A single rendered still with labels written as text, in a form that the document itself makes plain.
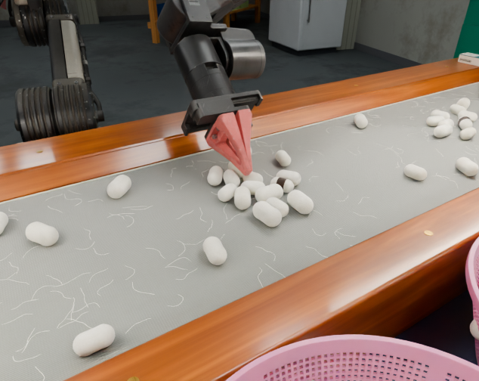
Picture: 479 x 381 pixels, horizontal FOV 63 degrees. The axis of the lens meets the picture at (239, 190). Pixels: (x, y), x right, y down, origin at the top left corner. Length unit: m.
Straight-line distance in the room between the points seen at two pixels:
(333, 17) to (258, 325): 4.63
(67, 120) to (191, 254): 0.42
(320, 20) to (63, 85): 4.12
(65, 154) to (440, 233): 0.47
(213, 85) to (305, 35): 4.17
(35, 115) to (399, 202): 0.59
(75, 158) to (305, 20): 4.20
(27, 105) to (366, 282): 0.62
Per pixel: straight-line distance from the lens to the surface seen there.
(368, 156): 0.62
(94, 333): 0.33
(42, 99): 0.77
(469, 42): 1.29
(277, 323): 0.31
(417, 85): 0.95
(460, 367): 0.32
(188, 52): 0.56
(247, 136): 0.50
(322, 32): 4.79
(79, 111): 0.76
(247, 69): 0.59
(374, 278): 0.36
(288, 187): 0.49
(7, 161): 0.60
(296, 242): 0.42
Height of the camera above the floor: 1.00
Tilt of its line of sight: 31 degrees down
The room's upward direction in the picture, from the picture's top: straight up
